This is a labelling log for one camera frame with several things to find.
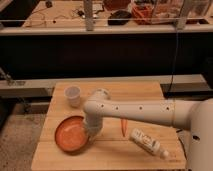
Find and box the orange basket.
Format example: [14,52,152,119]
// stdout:
[131,5,152,25]

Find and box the grey metal post right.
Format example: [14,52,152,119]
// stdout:
[176,0,193,30]

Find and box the black object on bench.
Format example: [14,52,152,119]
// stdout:
[107,10,132,26]

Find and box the orange carrot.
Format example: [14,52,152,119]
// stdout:
[121,119,127,137]

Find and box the grey metal post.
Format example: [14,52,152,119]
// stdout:
[176,0,193,30]
[83,0,94,31]

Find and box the white squeeze bottle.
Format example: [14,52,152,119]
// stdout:
[129,129,169,159]

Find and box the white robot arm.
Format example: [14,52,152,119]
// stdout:
[83,89,213,171]

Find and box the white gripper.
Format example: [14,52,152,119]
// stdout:
[83,114,102,141]

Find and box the translucent plastic cup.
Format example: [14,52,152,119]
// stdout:
[64,86,81,108]

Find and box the black cable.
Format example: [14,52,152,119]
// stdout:
[166,24,180,94]

